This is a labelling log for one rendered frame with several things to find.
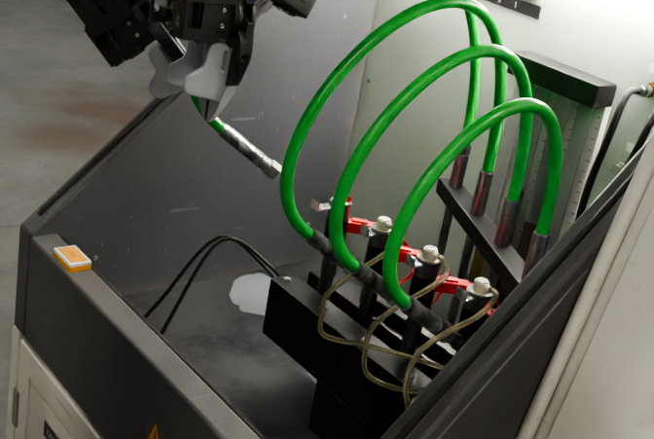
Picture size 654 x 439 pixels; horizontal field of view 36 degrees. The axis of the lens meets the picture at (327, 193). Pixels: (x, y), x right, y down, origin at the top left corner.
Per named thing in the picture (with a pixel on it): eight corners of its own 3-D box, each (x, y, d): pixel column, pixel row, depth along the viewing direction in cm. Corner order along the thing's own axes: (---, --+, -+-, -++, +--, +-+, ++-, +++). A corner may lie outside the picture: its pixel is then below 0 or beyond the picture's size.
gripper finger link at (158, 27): (181, 73, 119) (138, 13, 118) (194, 64, 119) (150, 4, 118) (176, 72, 114) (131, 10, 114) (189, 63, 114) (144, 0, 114)
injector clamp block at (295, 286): (253, 378, 133) (270, 275, 128) (312, 361, 140) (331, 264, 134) (425, 538, 110) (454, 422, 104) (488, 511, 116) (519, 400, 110)
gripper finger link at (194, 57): (155, 113, 107) (163, 28, 103) (202, 110, 110) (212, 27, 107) (168, 123, 105) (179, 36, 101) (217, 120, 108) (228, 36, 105)
